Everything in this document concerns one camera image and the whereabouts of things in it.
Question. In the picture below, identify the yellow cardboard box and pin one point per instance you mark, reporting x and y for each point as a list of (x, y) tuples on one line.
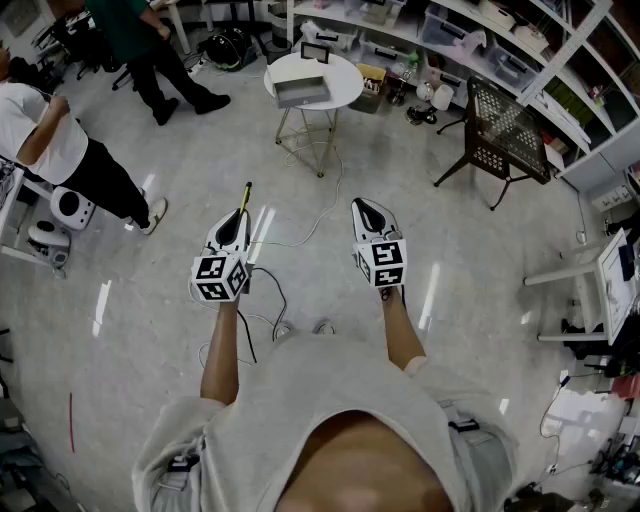
[(367, 100)]

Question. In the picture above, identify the yellow-tipped black tool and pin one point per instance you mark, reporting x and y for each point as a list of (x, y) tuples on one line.
[(245, 200)]

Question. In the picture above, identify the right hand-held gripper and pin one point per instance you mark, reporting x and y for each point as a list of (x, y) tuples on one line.
[(382, 262)]

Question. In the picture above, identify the white desk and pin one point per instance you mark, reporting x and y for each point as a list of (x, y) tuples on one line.
[(560, 273)]

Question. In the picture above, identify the white ball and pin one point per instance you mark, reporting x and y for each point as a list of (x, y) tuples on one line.
[(424, 91)]

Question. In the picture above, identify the white box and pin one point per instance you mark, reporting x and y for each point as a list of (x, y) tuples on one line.
[(302, 95)]

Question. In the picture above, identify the person's white shoe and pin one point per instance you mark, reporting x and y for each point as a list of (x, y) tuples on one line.
[(325, 328), (282, 330)]

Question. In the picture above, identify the white shelving unit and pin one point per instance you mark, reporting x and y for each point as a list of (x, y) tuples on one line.
[(565, 52)]

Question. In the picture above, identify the black backpack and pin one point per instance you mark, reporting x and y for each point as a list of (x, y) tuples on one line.
[(227, 47)]

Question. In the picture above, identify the black mesh trash bin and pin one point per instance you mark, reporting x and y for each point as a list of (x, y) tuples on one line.
[(277, 51)]

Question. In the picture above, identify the black rectangular frame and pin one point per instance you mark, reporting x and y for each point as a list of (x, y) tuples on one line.
[(315, 52)]

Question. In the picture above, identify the white lamp shade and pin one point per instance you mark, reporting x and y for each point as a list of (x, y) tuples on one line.
[(442, 97)]

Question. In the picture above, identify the person's white left shoe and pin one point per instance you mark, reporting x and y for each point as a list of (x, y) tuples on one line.
[(282, 330)]

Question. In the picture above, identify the person's right forearm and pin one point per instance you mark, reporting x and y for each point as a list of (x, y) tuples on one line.
[(400, 330)]

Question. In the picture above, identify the person's white right shoe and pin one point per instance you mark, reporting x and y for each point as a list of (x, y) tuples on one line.
[(325, 328)]

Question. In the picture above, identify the person's torso in grey shirt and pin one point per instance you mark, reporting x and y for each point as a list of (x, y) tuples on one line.
[(325, 380)]

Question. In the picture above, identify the round white side table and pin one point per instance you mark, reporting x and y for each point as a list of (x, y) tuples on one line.
[(345, 80)]

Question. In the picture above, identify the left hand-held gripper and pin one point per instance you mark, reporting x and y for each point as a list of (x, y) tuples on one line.
[(220, 277)]

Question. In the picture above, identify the white round speaker device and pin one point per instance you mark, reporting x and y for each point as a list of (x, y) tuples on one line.
[(72, 207)]

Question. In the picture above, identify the black mesh chair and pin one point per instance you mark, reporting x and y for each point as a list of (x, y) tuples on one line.
[(505, 125)]

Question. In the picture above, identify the white grey floor device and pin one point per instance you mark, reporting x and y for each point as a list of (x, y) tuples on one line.
[(47, 240)]

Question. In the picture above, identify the brass ornament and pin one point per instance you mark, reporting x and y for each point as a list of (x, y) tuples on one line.
[(422, 116)]

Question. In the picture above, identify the person's left forearm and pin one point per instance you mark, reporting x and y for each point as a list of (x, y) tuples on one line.
[(220, 350)]

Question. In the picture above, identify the black office chair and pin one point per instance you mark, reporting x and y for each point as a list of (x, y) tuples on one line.
[(85, 50)]

